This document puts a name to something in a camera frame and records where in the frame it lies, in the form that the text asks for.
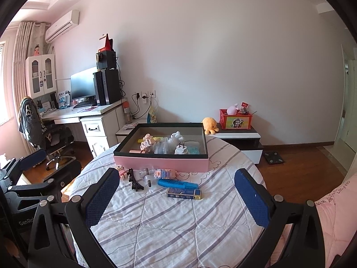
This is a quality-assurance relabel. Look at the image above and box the beige curtain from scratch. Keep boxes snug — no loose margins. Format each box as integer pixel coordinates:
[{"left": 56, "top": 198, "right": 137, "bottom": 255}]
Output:
[{"left": 12, "top": 21, "right": 46, "bottom": 157}]

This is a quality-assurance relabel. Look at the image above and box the pink doll figurine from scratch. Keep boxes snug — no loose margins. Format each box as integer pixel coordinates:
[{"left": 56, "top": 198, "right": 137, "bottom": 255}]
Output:
[{"left": 139, "top": 134, "right": 157, "bottom": 153}]

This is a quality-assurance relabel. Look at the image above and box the white radiator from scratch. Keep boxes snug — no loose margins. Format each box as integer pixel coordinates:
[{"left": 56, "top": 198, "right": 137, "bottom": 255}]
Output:
[{"left": 25, "top": 141, "right": 38, "bottom": 157}]

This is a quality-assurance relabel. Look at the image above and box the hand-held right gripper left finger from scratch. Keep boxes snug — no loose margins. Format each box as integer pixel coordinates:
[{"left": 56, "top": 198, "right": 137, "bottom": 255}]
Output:
[{"left": 27, "top": 167, "right": 121, "bottom": 268}]

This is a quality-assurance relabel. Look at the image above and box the black office chair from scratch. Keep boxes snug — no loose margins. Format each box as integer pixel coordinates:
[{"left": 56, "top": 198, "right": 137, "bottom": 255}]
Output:
[{"left": 39, "top": 123, "right": 77, "bottom": 171}]

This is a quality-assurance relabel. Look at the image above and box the small blue box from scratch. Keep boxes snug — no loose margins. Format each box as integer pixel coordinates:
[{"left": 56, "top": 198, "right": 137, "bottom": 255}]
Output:
[{"left": 166, "top": 188, "right": 202, "bottom": 201}]

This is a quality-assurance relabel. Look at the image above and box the white side table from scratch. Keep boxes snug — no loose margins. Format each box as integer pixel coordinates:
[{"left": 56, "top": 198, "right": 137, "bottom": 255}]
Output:
[{"left": 115, "top": 122, "right": 140, "bottom": 146}]

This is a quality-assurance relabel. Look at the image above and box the white air conditioner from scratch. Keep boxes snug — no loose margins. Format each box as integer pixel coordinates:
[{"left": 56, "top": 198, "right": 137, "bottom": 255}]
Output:
[{"left": 45, "top": 10, "right": 80, "bottom": 44}]

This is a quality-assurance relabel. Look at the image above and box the black computer monitor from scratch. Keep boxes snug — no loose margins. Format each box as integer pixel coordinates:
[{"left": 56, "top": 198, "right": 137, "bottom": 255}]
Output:
[{"left": 70, "top": 66, "right": 98, "bottom": 101}]

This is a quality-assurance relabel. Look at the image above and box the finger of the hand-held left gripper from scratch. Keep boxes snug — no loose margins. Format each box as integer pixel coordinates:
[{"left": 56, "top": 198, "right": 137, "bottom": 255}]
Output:
[
  {"left": 0, "top": 149, "right": 46, "bottom": 186},
  {"left": 7, "top": 159, "right": 83, "bottom": 210}
]

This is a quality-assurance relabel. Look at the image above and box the blue and white box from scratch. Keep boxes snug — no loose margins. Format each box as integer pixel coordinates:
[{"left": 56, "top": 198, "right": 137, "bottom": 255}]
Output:
[{"left": 57, "top": 90, "right": 70, "bottom": 109}]

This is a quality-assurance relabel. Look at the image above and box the white door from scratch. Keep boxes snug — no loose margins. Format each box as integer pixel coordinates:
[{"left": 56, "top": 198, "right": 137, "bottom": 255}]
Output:
[{"left": 333, "top": 43, "right": 357, "bottom": 157}]

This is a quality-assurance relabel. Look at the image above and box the orange octopus plush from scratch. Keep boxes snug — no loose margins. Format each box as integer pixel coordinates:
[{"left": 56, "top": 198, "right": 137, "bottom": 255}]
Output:
[{"left": 202, "top": 117, "right": 218, "bottom": 135}]

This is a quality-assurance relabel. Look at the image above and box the orange-capped bottle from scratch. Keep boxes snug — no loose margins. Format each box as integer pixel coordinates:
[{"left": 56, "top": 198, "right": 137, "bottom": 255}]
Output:
[{"left": 123, "top": 101, "right": 132, "bottom": 123}]

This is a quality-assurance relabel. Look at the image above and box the white glass-door cabinet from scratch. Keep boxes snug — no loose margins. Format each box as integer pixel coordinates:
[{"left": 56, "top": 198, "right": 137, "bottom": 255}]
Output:
[{"left": 25, "top": 54, "right": 57, "bottom": 99}]

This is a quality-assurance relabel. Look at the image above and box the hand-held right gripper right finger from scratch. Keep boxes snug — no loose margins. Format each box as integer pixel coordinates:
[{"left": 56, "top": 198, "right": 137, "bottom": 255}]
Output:
[{"left": 234, "top": 168, "right": 334, "bottom": 268}]

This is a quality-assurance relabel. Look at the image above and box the yellow highlighter pen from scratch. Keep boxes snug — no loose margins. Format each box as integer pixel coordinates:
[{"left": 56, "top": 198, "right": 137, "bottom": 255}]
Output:
[{"left": 136, "top": 136, "right": 164, "bottom": 144}]

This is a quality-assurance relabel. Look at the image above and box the white astronaut figurine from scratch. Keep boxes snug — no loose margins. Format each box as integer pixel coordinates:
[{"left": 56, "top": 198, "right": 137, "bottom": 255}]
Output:
[{"left": 167, "top": 131, "right": 186, "bottom": 147}]

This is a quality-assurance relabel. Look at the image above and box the pink printed pillow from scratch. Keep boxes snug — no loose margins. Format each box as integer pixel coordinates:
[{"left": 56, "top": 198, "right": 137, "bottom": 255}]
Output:
[{"left": 268, "top": 172, "right": 357, "bottom": 268}]

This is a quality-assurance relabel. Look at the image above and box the small clear plastic bottle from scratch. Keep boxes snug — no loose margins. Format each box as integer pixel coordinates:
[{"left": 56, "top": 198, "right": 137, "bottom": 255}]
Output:
[{"left": 138, "top": 167, "right": 155, "bottom": 187}]

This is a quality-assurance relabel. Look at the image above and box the black computer tower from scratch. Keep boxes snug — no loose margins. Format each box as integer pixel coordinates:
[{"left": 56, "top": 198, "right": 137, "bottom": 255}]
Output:
[{"left": 93, "top": 69, "right": 122, "bottom": 106}]

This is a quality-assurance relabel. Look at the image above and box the white round plug adapter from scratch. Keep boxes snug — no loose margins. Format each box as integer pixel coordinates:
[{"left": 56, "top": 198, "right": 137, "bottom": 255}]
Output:
[{"left": 174, "top": 143, "right": 190, "bottom": 155}]

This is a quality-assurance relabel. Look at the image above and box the white desk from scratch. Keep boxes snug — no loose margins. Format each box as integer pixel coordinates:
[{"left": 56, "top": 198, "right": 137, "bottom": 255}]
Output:
[{"left": 39, "top": 98, "right": 127, "bottom": 159}]

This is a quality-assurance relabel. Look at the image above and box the blue highlighter pen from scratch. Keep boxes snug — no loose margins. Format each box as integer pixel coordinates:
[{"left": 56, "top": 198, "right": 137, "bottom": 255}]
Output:
[{"left": 158, "top": 179, "right": 199, "bottom": 189}]

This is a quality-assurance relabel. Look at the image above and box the black tower model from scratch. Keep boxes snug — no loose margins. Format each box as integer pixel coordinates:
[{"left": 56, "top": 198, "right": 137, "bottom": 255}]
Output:
[{"left": 128, "top": 168, "right": 144, "bottom": 192}]

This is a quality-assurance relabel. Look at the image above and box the pink box with dark rim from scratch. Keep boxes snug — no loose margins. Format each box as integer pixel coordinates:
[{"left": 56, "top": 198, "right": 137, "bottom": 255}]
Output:
[{"left": 113, "top": 122, "right": 210, "bottom": 173}]

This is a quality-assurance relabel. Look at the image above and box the dark printed jacket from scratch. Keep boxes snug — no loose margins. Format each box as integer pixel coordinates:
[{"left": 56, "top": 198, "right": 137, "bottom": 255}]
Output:
[{"left": 18, "top": 97, "right": 45, "bottom": 146}]

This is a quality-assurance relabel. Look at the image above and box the black power cable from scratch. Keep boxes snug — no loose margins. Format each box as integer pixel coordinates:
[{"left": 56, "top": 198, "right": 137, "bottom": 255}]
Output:
[{"left": 131, "top": 93, "right": 152, "bottom": 120}]

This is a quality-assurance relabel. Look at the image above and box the black speaker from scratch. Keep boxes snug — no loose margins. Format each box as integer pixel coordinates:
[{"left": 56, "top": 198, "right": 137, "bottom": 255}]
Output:
[{"left": 96, "top": 50, "right": 117, "bottom": 71}]

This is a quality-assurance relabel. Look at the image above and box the clear case with blue base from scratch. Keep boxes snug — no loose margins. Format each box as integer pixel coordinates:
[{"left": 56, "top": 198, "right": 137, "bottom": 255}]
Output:
[{"left": 184, "top": 140, "right": 202, "bottom": 155}]

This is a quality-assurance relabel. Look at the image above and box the red desk calendar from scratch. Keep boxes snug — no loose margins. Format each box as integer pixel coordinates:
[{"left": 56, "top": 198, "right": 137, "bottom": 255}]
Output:
[{"left": 99, "top": 33, "right": 114, "bottom": 52}]

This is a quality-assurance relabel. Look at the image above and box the black bathroom scale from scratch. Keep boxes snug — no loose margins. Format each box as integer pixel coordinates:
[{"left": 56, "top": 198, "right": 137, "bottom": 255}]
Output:
[{"left": 264, "top": 151, "right": 285, "bottom": 165}]

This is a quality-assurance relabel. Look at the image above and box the red printed storage crate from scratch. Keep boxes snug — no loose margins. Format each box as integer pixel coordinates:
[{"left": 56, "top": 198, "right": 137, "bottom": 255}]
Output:
[{"left": 219, "top": 108, "right": 253, "bottom": 130}]

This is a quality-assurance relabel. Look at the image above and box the pastel building block figure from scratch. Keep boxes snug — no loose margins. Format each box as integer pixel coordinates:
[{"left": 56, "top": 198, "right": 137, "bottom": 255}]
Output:
[{"left": 154, "top": 169, "right": 178, "bottom": 180}]

